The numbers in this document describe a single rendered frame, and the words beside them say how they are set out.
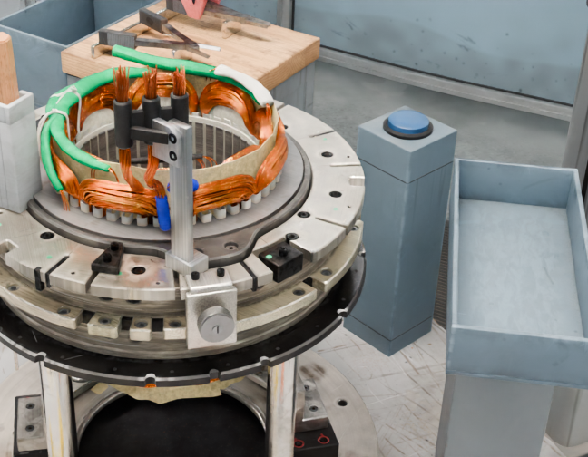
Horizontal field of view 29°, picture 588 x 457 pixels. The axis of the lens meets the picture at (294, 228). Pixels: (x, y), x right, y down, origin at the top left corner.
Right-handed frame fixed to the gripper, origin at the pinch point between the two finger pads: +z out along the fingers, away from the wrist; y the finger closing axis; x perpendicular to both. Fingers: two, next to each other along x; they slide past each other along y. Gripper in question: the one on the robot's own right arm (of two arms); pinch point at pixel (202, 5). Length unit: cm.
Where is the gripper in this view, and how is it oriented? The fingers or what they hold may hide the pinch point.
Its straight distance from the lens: 125.2
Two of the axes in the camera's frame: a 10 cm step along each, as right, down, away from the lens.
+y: -5.1, 4.6, -7.3
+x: 8.6, 3.1, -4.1
